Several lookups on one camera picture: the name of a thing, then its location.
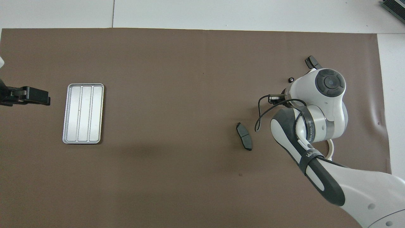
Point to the short dark grey brake pad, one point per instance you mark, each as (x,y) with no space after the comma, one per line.
(311,61)

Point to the white curved plastic bracket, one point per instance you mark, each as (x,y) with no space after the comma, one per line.
(331,150)

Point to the dark ribbed device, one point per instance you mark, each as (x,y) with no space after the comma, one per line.
(395,8)

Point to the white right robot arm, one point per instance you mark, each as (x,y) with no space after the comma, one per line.
(332,107)

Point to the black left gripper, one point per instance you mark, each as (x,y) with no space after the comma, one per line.
(4,98)

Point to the silver metal tray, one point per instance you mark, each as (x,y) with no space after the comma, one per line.
(83,114)

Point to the long dark grey brake pad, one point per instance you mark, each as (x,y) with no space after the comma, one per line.
(245,136)

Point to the brown paper mat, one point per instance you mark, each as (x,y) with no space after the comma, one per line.
(158,63)

